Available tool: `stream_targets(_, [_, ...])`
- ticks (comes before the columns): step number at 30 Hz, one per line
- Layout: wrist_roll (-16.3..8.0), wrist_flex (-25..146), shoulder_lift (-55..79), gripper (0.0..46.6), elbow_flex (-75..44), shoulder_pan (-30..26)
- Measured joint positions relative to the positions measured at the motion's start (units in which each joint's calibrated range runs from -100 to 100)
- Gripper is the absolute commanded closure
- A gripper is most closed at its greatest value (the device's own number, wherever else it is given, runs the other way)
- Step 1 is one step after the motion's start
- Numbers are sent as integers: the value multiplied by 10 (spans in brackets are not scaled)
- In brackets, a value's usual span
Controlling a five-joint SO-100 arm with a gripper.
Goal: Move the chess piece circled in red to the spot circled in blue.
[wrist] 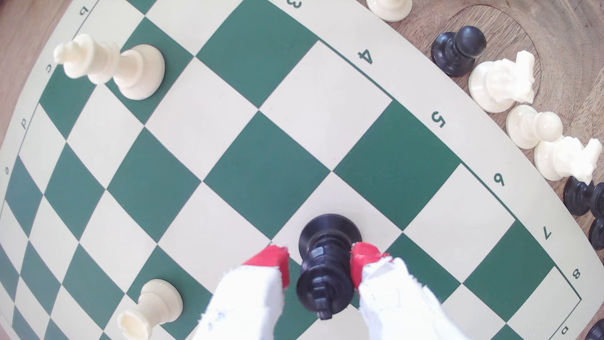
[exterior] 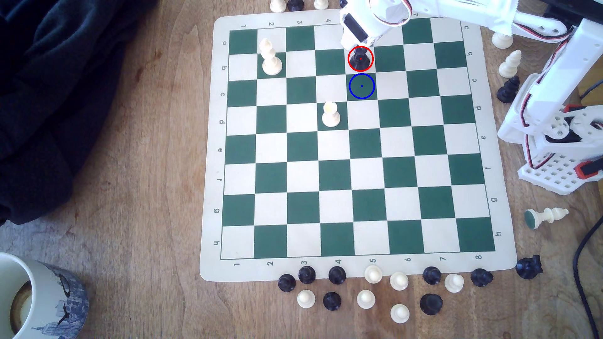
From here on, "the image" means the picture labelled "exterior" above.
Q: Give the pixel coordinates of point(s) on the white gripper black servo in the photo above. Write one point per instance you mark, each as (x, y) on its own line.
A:
(349, 38)

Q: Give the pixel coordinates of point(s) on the green and white chess mat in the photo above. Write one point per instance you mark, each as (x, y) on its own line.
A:
(329, 188)

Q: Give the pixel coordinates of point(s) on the white chess bishop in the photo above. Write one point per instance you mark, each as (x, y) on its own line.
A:
(509, 66)

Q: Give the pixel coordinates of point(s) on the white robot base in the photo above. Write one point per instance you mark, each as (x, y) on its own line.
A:
(556, 174)

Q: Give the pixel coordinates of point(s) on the tall white chess piece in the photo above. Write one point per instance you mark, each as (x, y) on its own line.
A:
(271, 63)

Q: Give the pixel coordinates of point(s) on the black chess pawn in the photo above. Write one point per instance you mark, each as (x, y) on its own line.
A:
(337, 275)
(332, 301)
(306, 274)
(432, 275)
(360, 60)
(286, 283)

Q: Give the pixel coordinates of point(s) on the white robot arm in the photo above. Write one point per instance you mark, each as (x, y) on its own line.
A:
(471, 12)

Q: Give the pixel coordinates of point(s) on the white chess pawn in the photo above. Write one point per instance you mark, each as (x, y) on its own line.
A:
(330, 116)
(454, 283)
(305, 299)
(399, 281)
(365, 299)
(373, 274)
(400, 313)

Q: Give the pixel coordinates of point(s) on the white ceramic mug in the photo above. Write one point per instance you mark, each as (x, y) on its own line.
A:
(56, 301)

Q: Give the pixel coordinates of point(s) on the black cloth garment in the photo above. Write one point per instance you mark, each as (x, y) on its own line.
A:
(52, 94)

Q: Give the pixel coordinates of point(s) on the white piece green felt base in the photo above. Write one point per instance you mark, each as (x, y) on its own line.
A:
(546, 216)

